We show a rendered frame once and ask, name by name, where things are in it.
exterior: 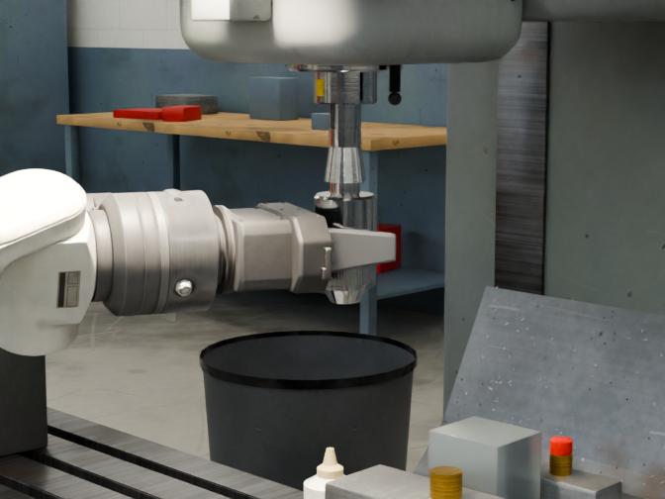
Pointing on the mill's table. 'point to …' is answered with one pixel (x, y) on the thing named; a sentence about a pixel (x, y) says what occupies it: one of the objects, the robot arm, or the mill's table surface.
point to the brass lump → (445, 482)
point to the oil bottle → (315, 488)
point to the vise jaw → (387, 486)
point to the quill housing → (360, 33)
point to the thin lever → (394, 84)
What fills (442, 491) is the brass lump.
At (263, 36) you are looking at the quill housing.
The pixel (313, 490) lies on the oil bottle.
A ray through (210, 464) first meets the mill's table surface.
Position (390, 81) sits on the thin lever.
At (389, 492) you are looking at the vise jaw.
